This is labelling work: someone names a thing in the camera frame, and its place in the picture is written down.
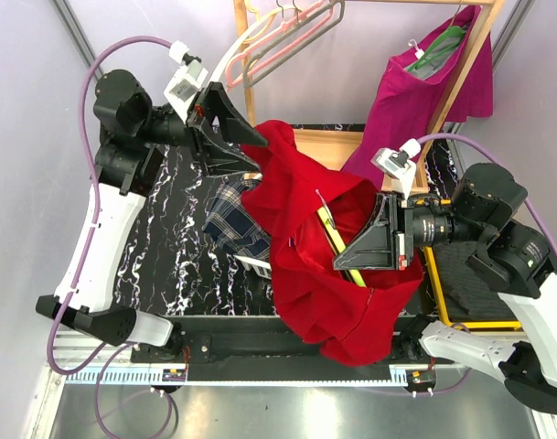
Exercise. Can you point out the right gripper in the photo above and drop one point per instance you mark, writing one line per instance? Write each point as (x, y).
(386, 241)

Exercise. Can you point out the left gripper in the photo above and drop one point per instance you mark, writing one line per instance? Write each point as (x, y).
(217, 160)

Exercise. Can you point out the cream plastic hanger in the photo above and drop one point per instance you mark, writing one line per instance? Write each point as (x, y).
(256, 31)

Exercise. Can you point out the yellow-green hanger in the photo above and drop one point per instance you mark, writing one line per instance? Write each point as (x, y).
(337, 244)

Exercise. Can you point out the red dress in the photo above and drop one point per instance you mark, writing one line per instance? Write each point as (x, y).
(352, 324)

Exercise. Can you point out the navy plaid skirt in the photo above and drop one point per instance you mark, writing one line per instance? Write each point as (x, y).
(231, 227)

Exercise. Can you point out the white plastic laundry basket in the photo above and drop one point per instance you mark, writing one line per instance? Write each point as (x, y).
(261, 268)

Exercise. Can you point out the pink plastic hanger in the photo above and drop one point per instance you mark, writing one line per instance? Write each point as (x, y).
(275, 38)

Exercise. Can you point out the grey wire hanger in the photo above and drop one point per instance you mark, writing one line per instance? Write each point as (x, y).
(316, 21)

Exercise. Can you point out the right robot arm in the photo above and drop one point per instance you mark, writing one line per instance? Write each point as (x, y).
(513, 260)

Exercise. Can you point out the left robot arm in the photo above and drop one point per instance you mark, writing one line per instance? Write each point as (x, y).
(127, 165)

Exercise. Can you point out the green hanger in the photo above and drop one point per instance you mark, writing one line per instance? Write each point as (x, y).
(437, 54)

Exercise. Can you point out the folded dark clothes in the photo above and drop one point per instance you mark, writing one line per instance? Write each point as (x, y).
(467, 297)

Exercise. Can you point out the wooden clothes rack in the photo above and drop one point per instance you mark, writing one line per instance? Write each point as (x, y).
(478, 35)

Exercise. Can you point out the yellow plastic bin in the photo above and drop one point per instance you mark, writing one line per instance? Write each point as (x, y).
(442, 312)

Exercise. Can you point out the magenta dress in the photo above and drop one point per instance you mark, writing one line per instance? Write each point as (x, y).
(404, 104)

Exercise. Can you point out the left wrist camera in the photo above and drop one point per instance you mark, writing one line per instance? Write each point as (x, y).
(184, 86)

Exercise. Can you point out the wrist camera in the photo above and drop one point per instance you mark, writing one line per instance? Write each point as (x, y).
(184, 86)
(399, 166)

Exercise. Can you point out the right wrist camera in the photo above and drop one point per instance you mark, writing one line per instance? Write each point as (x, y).
(399, 166)

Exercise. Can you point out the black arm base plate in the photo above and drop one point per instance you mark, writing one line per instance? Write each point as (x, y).
(263, 351)

